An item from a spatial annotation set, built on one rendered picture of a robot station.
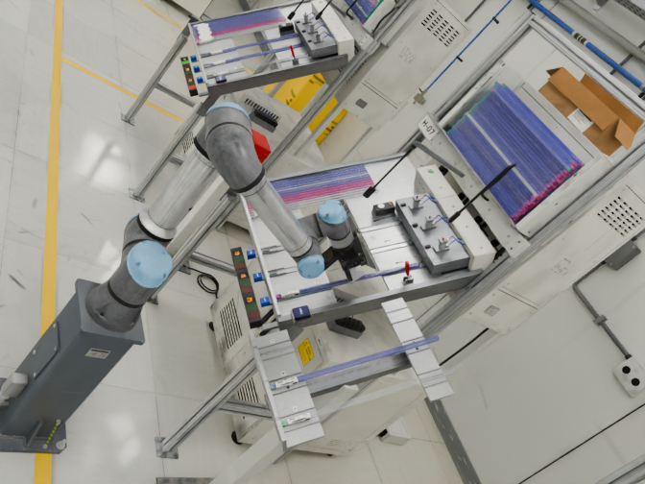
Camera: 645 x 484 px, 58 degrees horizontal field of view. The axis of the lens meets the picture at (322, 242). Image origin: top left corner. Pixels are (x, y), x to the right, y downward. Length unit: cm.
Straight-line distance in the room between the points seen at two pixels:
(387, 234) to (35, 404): 125
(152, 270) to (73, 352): 33
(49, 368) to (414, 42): 227
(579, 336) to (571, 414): 41
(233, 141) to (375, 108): 194
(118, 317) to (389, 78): 205
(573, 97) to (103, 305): 185
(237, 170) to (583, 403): 245
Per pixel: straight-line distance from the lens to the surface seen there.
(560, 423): 344
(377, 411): 258
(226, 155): 141
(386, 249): 208
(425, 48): 322
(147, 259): 159
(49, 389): 188
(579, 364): 343
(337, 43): 306
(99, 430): 223
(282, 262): 203
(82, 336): 169
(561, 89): 256
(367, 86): 319
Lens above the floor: 170
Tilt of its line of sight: 23 degrees down
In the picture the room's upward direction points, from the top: 44 degrees clockwise
